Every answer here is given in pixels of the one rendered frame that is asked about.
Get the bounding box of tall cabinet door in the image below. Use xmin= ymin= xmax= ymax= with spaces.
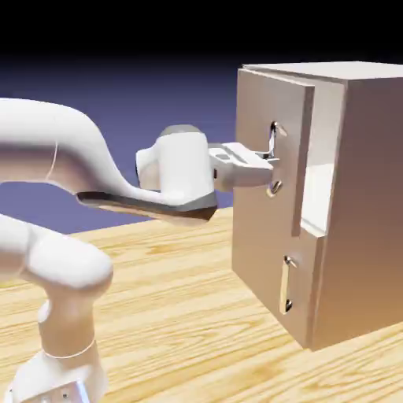
xmin=233 ymin=68 xmax=316 ymax=238

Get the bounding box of curved silver door handle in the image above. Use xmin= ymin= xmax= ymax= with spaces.
xmin=255 ymin=120 xmax=288 ymax=198

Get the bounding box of light brown wooden cabinet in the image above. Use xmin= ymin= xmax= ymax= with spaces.
xmin=231 ymin=61 xmax=403 ymax=353

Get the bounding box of straight silver door handle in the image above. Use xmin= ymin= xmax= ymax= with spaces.
xmin=279 ymin=254 xmax=298 ymax=315

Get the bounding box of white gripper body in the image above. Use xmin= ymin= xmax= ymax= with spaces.
xmin=216 ymin=142 xmax=274 ymax=193

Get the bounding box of short cabinet door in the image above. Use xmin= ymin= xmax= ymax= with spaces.
xmin=231 ymin=188 xmax=326 ymax=351

